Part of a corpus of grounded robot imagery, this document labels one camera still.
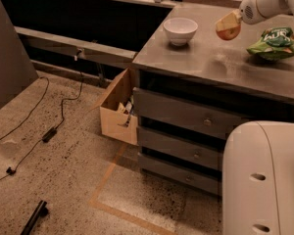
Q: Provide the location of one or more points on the cream gripper fingers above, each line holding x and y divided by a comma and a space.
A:
231, 20

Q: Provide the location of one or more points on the red apple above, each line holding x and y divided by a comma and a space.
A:
229, 34

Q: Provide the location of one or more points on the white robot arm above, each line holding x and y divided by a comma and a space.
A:
258, 159

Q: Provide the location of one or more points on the white ceramic bowl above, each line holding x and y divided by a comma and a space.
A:
180, 31

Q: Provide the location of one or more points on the green chip bag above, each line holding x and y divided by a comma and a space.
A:
275, 44

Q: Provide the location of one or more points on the grey drawer cabinet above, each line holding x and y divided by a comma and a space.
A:
217, 73

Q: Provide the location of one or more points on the top grey drawer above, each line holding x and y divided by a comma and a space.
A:
185, 114

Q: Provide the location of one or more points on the grey drawer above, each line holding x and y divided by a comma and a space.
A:
185, 114
182, 175
180, 148

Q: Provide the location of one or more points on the middle grey drawer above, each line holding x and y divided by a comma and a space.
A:
180, 148

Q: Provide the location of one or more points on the open wooden box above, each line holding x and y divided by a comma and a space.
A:
116, 120

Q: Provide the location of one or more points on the bottom grey drawer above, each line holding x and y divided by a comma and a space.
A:
182, 175

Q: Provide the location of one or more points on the black power adapter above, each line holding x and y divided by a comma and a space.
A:
49, 134

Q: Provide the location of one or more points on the grey panel at left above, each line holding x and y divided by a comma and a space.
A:
16, 69

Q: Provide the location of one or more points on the black bar on floor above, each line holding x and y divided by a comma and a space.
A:
40, 211

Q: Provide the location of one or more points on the grey metal rail shelf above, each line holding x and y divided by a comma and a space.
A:
78, 49

